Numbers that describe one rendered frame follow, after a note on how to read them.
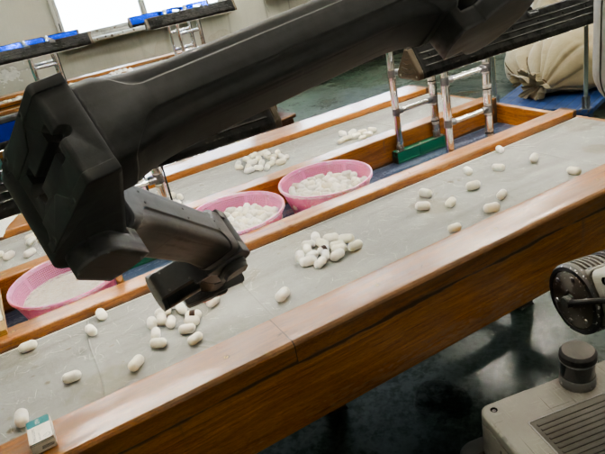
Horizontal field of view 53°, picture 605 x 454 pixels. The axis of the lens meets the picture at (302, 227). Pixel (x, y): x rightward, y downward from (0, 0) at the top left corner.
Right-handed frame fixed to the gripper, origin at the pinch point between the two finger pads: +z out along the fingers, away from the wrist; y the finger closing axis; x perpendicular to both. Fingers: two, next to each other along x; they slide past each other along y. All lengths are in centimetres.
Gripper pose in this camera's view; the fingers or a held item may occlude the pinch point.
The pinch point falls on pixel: (203, 288)
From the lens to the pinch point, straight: 106.0
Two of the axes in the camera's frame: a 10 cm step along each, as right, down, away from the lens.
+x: 4.4, 8.7, -2.0
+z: -2.5, 3.3, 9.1
